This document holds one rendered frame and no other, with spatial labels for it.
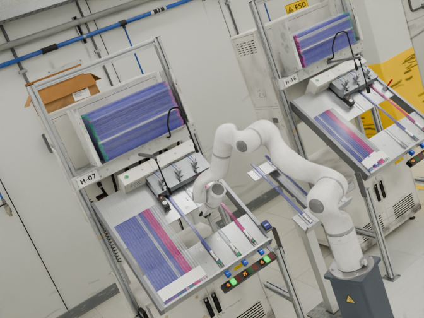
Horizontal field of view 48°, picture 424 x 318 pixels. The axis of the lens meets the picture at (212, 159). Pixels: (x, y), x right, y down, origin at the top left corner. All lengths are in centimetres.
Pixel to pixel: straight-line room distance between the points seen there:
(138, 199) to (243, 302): 90
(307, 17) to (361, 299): 208
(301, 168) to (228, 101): 271
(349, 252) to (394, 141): 130
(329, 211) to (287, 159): 27
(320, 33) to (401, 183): 123
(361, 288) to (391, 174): 161
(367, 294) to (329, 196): 47
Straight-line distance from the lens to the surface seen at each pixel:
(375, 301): 224
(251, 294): 300
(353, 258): 212
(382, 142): 320
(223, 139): 212
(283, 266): 269
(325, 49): 337
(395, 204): 368
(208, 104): 453
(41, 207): 410
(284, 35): 321
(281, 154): 201
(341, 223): 203
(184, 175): 268
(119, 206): 265
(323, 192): 194
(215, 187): 232
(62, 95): 289
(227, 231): 258
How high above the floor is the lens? 187
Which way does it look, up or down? 15 degrees down
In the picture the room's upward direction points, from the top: 21 degrees counter-clockwise
